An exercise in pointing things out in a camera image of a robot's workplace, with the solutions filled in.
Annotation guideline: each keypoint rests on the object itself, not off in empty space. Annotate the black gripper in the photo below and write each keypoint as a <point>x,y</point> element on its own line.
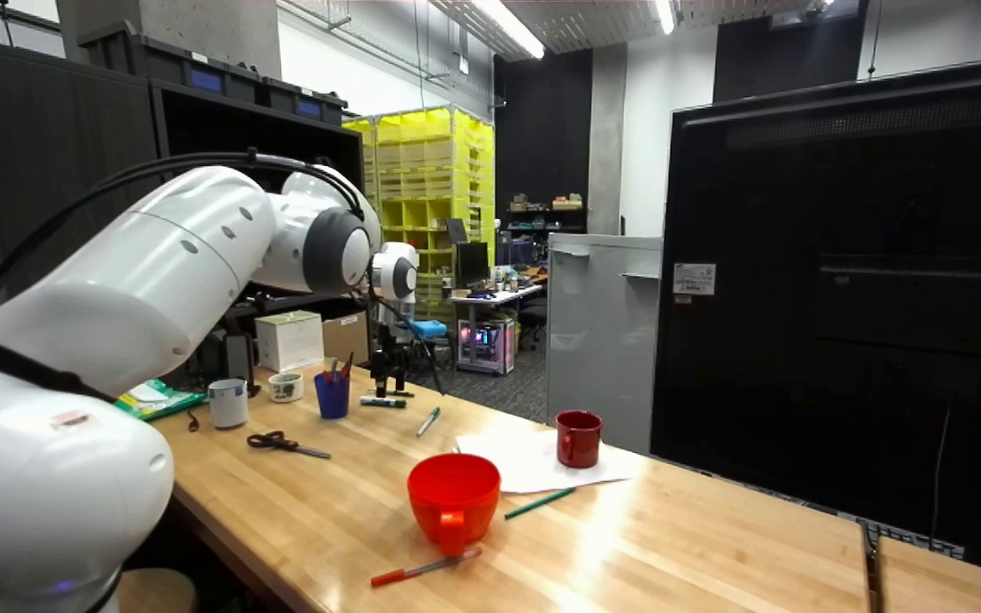
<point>392,345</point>

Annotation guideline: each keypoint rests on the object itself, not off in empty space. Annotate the dark green marker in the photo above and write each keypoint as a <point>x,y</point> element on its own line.
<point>383,399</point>

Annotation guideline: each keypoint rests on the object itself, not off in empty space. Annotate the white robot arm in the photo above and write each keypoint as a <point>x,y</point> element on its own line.
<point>150,284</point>

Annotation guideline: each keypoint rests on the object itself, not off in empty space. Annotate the red capped marker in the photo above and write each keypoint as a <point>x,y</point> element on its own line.
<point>343,367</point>

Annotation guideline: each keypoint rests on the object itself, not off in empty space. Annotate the white marker with green cap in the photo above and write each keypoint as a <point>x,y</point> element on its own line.
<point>427,421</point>

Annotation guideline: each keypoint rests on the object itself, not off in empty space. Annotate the cardboard box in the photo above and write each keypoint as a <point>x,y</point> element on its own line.
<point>346,340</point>

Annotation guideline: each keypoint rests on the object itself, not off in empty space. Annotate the dark blue plastic cup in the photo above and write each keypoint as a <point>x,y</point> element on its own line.
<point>331,397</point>

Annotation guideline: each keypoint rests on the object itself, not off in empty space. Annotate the blue office chair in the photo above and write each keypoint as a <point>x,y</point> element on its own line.
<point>427,330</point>

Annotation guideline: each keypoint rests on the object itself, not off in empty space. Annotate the small white cup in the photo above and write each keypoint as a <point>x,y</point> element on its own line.
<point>284,391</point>

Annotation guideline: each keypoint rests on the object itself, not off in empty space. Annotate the white box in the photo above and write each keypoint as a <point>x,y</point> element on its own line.
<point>289,343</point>

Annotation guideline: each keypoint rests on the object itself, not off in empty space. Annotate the cluttered background desk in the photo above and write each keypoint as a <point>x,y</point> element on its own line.
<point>491,298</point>

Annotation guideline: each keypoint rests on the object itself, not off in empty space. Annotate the red plastic bowl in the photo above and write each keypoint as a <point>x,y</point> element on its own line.
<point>453,498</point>

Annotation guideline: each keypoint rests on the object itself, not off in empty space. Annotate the dark computer monitor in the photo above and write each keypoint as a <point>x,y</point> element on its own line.
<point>470,264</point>

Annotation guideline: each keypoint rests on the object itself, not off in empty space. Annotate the white paper sheet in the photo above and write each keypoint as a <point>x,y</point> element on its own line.
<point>527,461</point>

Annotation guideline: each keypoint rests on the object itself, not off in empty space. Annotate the white mug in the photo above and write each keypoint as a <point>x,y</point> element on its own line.
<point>225,402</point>

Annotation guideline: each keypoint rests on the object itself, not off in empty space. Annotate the green thin pencil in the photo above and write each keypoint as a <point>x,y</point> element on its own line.
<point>539,505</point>

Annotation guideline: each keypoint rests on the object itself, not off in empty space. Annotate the red thin stick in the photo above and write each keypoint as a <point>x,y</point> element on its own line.
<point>408,574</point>

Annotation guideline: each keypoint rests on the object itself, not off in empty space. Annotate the red mug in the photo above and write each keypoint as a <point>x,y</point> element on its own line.
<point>576,441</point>

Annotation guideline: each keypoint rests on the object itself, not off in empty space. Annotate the gray metal cabinet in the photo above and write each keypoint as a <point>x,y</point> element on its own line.
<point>601,343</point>

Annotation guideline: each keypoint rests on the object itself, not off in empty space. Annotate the dark cluttered shelf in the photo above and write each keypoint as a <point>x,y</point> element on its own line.
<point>542,216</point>

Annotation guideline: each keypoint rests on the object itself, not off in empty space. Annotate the yellow storage shelving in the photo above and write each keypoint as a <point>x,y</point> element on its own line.
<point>435,158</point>

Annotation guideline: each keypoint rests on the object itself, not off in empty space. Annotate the green flat package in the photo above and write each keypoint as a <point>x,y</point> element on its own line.
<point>157,399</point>

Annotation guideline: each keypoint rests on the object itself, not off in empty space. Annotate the round wooden stool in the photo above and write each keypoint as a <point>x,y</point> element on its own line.
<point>155,593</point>

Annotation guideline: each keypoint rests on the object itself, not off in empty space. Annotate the white label sticker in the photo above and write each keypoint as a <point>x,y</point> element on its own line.
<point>692,281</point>

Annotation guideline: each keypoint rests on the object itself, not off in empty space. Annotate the long ceiling light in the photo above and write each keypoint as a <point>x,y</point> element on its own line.
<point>663,15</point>
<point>510,26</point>

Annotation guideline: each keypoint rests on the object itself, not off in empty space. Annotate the black shelving unit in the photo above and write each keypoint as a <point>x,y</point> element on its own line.
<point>49,147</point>

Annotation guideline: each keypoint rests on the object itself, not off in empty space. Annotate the large black panel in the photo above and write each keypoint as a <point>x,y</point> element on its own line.
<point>853,375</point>

